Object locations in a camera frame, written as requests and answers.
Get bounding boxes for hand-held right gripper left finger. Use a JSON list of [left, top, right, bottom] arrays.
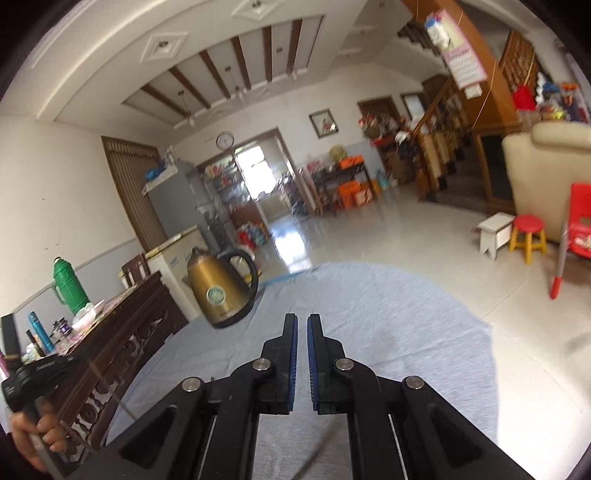
[[60, 314, 298, 480]]

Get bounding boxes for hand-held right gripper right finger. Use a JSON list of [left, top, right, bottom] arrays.
[[307, 314, 536, 480]]

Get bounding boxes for person's left hand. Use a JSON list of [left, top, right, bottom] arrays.
[[9, 406, 70, 472]]

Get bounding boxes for blue spray bottle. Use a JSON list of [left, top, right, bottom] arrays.
[[27, 311, 55, 354]]

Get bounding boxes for white bowl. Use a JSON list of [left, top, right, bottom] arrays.
[[73, 300, 106, 321]]

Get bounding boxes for dark carved wooden sideboard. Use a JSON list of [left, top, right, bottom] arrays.
[[46, 271, 190, 476]]

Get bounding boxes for green thermos flask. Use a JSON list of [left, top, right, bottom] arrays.
[[52, 257, 90, 317]]

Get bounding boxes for golden electric kettle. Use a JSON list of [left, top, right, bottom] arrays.
[[186, 248, 259, 329]]

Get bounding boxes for wooden chair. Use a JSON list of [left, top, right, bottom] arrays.
[[121, 253, 153, 289]]

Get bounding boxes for white chest freezer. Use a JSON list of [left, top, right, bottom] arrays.
[[145, 224, 211, 324]]

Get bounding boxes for orange cardboard box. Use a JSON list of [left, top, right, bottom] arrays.
[[337, 181, 377, 210]]

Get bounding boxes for dark wooden side table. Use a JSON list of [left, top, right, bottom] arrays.
[[314, 164, 372, 215]]

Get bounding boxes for grey refrigerator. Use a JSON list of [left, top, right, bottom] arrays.
[[147, 159, 218, 250]]

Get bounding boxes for brown wooden door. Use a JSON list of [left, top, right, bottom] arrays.
[[102, 136, 169, 252]]

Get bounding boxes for small white step stool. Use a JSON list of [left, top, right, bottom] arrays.
[[477, 212, 515, 261]]

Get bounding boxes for red and yellow round stool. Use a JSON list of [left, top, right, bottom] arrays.
[[509, 215, 548, 265]]

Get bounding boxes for wooden staircase railing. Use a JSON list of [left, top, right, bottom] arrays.
[[413, 76, 476, 201]]

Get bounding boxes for glass pendant lamp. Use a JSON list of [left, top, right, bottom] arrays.
[[225, 66, 246, 100], [178, 90, 197, 129]]

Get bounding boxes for beige sofa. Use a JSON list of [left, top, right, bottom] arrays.
[[501, 121, 591, 245]]

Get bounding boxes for red plastic chair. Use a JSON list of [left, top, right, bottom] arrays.
[[549, 183, 591, 300]]

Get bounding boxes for brown wooden pillar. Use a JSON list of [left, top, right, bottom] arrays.
[[455, 0, 527, 134]]

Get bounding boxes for hanging colourful clothes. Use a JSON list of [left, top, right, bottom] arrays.
[[512, 78, 591, 125]]

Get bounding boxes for framed wall picture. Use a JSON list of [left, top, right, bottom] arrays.
[[308, 108, 340, 138]]

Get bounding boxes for pink wall calendar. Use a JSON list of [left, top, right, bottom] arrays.
[[424, 8, 488, 89]]

